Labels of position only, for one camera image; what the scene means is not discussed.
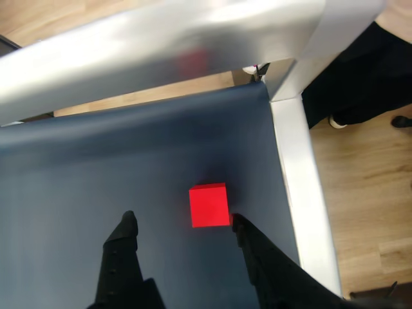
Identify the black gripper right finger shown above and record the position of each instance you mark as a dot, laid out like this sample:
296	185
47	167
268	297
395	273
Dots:
273	277

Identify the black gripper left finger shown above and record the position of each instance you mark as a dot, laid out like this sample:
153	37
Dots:
119	264

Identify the red cube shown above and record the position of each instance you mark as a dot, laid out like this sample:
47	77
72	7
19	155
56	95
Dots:
209	206

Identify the blue-grey table mat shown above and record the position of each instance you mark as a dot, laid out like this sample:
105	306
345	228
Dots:
96	177

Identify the small white black clip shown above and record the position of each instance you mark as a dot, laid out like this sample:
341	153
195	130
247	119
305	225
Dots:
257	72

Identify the person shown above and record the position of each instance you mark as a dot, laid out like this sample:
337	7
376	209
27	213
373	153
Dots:
370	80

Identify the silver metal frame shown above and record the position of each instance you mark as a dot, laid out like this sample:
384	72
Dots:
128	48

